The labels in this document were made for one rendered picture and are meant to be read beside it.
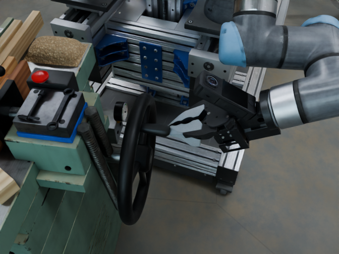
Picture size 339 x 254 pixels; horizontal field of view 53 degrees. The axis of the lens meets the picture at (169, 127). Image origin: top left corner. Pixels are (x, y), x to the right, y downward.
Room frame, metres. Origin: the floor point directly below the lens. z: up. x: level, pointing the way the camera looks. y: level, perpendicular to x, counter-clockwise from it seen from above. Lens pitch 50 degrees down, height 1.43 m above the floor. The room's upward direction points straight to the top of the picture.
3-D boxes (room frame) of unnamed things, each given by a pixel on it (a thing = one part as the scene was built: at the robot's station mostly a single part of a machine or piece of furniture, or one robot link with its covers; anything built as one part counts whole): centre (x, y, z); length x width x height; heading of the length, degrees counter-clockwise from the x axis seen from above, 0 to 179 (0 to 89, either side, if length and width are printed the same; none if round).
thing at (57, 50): (0.68, 0.28, 0.92); 0.14 x 0.09 x 0.04; 81
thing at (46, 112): (0.42, 0.21, 0.99); 0.13 x 0.11 x 0.06; 171
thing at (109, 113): (0.71, 0.22, 0.58); 0.12 x 0.08 x 0.08; 81
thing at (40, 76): (0.46, 0.23, 1.02); 0.03 x 0.03 x 0.01
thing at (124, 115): (0.70, 0.15, 0.65); 0.06 x 0.04 x 0.08; 171
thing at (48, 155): (0.42, 0.22, 0.91); 0.15 x 0.14 x 0.09; 171
